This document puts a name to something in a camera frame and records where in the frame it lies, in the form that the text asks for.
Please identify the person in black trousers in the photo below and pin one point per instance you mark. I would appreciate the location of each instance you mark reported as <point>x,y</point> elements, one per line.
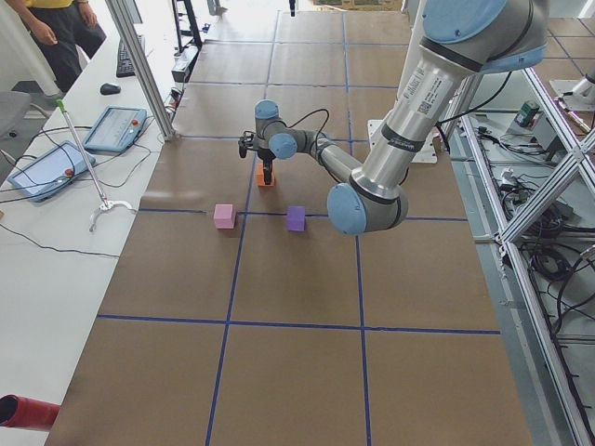
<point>60,29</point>

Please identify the grey office chair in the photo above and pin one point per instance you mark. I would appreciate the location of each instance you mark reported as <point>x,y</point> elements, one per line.
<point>17,103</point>

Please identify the blue tape strip crosswise near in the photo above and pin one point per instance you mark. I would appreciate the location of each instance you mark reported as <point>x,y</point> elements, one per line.
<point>303,325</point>

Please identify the orange foam block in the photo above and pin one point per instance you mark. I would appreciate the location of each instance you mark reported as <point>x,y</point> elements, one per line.
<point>259,177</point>

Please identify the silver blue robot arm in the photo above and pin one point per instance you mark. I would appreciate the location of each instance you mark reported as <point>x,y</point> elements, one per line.
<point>460,39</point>

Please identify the white reacher grabber tool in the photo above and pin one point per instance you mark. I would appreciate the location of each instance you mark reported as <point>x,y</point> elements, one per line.
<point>106,204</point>

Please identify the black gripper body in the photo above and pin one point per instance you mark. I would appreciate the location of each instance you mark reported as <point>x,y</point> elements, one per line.
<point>266,160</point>

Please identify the green power adapter box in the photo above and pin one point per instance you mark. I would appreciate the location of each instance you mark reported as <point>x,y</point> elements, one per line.
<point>527,113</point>

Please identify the black keyboard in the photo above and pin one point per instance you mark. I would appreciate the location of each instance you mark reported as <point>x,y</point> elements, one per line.
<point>124,64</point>

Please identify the black computer mouse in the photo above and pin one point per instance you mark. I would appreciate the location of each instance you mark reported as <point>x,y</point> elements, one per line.
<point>109,89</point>

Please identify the red cylinder object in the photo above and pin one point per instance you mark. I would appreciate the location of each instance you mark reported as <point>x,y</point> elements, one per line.
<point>21,412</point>

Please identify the aluminium frame post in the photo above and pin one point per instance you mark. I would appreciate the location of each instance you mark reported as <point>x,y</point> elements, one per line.
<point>125,26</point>

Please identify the purple foam block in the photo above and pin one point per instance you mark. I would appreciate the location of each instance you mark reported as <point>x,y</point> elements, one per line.
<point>295,218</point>

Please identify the blue teach pendant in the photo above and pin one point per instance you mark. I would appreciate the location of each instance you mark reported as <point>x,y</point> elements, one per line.
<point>49,173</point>
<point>115,130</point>

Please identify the aluminium lattice frame rail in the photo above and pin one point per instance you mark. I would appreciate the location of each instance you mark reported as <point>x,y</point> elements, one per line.
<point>531,196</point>

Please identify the blue tape strip lengthwise right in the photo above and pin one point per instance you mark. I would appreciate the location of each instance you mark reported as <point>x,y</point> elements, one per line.
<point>367,414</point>

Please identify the blue tape strip lengthwise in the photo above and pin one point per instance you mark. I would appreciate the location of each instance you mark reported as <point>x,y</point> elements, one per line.
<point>232,279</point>
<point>367,414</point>

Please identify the pink foam block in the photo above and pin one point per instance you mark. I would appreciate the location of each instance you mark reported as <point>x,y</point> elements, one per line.
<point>224,216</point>

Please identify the brown paper table cover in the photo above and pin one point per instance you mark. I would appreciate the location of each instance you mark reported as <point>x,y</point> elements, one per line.
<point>152,383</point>

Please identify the blue teach pendant far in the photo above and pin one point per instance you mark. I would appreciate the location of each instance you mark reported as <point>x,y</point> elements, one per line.
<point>115,130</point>

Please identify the blue teach pendant near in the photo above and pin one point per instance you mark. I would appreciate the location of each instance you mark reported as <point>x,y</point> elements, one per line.
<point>49,173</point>

